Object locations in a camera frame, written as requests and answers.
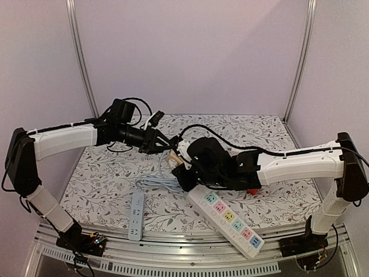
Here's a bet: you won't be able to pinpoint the floral table mat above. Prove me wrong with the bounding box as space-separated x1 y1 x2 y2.
61 115 321 233

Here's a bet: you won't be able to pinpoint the beige cube socket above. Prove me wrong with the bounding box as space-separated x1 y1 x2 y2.
165 150 184 170

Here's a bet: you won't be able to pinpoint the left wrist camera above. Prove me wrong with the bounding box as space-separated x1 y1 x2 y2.
140 110 164 130

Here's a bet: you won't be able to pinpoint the aluminium frame post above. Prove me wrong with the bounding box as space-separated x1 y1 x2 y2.
283 0 317 125
65 0 100 118

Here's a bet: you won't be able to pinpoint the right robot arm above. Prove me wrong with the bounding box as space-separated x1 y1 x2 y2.
172 132 368 259

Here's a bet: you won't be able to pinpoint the left aluminium frame post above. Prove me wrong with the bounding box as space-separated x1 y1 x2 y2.
65 0 100 118

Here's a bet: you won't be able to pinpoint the red cube socket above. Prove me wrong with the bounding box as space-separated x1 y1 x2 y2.
247 189 259 195

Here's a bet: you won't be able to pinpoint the white colourful power strip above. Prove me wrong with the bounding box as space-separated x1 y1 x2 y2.
187 185 265 259

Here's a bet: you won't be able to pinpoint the bundled light cables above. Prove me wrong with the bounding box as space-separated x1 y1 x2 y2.
135 152 188 197

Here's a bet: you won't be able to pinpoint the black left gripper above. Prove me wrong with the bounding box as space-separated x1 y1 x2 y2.
117 123 174 155

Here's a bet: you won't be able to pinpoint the grey-blue power strip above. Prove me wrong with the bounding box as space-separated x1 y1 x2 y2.
128 192 145 241

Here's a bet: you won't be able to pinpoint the right aluminium frame post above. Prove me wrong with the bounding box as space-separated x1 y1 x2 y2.
283 0 317 125

